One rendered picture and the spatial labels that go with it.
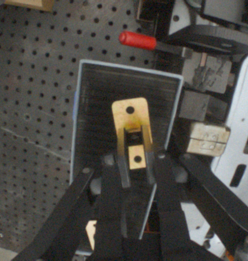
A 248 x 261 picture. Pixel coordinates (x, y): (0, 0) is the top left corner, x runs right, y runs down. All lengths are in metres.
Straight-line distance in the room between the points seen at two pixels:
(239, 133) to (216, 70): 0.21
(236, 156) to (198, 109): 0.24
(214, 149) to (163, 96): 0.19
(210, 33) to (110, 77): 0.14
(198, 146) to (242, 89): 0.18
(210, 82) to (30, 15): 0.65
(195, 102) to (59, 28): 0.56
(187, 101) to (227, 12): 0.15
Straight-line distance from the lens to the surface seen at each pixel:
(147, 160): 0.16
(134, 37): 0.29
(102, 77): 0.28
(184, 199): 0.46
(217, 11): 0.31
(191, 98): 0.36
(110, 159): 0.16
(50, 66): 0.79
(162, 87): 0.29
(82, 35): 0.76
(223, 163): 0.56
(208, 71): 0.39
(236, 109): 0.52
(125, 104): 0.22
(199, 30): 0.29
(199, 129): 0.40
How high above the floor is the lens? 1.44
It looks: 70 degrees down
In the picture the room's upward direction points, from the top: 178 degrees counter-clockwise
